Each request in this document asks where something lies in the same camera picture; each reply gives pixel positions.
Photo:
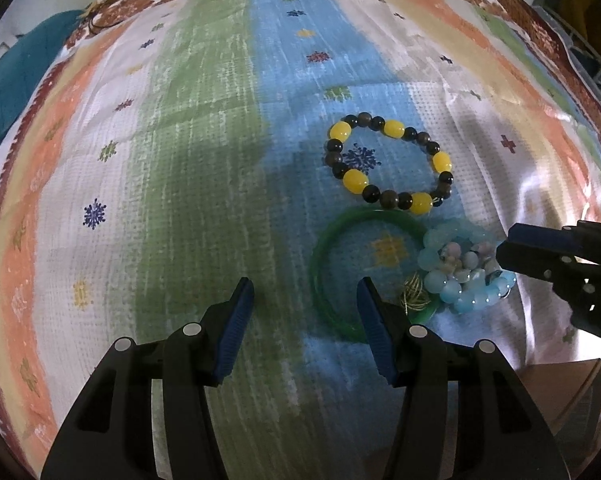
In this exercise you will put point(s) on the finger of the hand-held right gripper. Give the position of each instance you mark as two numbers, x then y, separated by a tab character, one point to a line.
523	260
530	237

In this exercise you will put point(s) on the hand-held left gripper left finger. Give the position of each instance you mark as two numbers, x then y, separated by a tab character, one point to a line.
234	329

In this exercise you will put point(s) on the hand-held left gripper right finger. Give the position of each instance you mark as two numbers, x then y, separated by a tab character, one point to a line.
375	327

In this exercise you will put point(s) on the green jade bangle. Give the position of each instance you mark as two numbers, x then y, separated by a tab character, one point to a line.
325	240

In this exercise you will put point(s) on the gold thread tassel knot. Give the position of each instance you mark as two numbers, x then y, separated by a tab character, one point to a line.
414	294

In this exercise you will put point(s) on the cardboard box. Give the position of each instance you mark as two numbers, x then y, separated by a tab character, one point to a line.
560	395

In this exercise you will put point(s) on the striped patterned blanket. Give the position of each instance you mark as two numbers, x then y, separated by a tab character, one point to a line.
190	160

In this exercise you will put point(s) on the teal cloth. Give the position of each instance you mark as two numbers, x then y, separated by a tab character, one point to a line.
15	70

